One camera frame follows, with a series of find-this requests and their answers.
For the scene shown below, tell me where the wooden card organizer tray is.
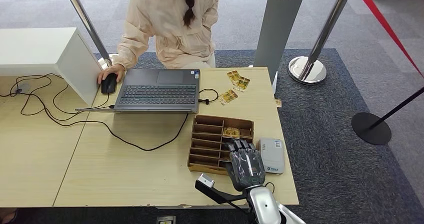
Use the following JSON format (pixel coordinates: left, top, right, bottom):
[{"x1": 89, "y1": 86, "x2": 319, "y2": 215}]
[{"x1": 187, "y1": 114, "x2": 255, "y2": 176}]

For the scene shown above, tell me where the person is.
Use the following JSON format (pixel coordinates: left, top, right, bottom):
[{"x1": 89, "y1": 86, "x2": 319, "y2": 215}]
[{"x1": 96, "y1": 0, "x2": 221, "y2": 86}]

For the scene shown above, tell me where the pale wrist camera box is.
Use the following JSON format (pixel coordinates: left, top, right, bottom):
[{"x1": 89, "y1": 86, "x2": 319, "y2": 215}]
[{"x1": 197, "y1": 173, "x2": 216, "y2": 190}]

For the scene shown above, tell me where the black computer mouse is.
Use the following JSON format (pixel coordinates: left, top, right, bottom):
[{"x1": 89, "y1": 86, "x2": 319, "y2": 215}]
[{"x1": 100, "y1": 73, "x2": 118, "y2": 95}]

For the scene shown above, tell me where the chrome stanchion post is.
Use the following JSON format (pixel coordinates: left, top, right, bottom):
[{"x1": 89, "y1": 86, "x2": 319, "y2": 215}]
[
  {"x1": 60, "y1": 0, "x2": 120, "y2": 69},
  {"x1": 287, "y1": 0, "x2": 355, "y2": 85}
]

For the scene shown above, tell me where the black mouse cable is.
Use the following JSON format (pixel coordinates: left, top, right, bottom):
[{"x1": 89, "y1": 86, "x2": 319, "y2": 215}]
[{"x1": 51, "y1": 83, "x2": 112, "y2": 115}]

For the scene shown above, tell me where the round desk cable grommet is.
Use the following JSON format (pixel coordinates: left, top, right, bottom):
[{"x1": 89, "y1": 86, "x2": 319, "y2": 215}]
[{"x1": 13, "y1": 83, "x2": 31, "y2": 95}]

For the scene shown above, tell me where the short looped black cable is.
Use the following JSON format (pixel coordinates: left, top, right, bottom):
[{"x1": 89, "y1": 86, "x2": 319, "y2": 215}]
[{"x1": 198, "y1": 88, "x2": 220, "y2": 105}]

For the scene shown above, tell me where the long black cable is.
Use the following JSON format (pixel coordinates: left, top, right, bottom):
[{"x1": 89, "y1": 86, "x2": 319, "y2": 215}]
[{"x1": 0, "y1": 73, "x2": 190, "y2": 152}]

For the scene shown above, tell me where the grey kiosk pillar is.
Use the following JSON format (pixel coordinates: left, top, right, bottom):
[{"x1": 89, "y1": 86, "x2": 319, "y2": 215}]
[{"x1": 253, "y1": 0, "x2": 310, "y2": 94}]

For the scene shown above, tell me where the dark brown rounded object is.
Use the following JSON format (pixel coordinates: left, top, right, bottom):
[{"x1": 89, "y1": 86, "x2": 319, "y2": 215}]
[{"x1": 0, "y1": 209, "x2": 19, "y2": 224}]

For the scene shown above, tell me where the yellow hotel key card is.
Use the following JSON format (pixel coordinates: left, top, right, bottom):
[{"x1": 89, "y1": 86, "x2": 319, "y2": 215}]
[
  {"x1": 226, "y1": 70, "x2": 241, "y2": 85},
  {"x1": 218, "y1": 89, "x2": 239, "y2": 106},
  {"x1": 222, "y1": 127, "x2": 241, "y2": 140},
  {"x1": 233, "y1": 76, "x2": 251, "y2": 93}
]

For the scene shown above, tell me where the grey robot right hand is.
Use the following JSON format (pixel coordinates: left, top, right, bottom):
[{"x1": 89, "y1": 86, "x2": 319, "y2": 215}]
[{"x1": 225, "y1": 138, "x2": 267, "y2": 193}]

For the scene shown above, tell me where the dark grey laptop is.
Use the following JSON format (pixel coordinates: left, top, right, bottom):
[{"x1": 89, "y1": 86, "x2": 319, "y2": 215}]
[{"x1": 75, "y1": 67, "x2": 201, "y2": 114}]

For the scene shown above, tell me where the black stanchion post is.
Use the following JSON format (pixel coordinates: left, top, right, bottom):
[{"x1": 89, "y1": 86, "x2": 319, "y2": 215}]
[{"x1": 351, "y1": 85, "x2": 424, "y2": 146}]

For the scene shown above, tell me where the person's right hand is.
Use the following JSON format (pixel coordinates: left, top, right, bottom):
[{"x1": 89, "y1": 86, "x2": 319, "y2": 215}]
[{"x1": 96, "y1": 63, "x2": 127, "y2": 86}]

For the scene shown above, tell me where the white box cabinet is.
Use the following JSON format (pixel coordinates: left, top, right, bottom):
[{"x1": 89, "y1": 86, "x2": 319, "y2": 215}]
[{"x1": 0, "y1": 26, "x2": 104, "y2": 106}]

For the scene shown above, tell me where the grey white card reader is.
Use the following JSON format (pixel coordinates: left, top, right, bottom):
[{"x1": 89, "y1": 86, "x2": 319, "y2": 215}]
[{"x1": 258, "y1": 138, "x2": 286, "y2": 175}]

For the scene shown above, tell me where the red barrier belt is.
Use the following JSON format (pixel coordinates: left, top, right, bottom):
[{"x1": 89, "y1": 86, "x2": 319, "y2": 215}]
[{"x1": 352, "y1": 0, "x2": 424, "y2": 78}]

